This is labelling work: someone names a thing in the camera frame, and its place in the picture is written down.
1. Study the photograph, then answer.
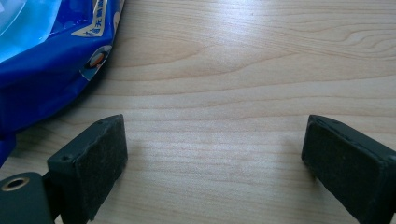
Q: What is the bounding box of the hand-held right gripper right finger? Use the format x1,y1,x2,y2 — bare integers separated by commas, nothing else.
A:
301,114,396,224

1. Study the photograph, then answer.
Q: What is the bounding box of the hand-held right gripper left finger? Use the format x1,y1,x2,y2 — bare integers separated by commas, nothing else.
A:
46,114,129,224

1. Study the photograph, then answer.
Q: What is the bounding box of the blue wet wipes packet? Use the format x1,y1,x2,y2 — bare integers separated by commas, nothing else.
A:
0,0,126,168

